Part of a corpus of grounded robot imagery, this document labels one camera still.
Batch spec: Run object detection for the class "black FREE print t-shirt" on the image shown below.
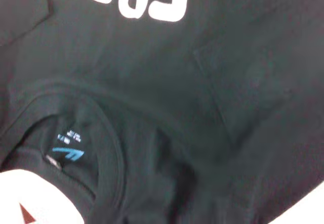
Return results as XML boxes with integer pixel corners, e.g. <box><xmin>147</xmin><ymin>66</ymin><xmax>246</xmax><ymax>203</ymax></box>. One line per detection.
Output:
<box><xmin>0</xmin><ymin>0</ymin><xmax>324</xmax><ymax>224</ymax></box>

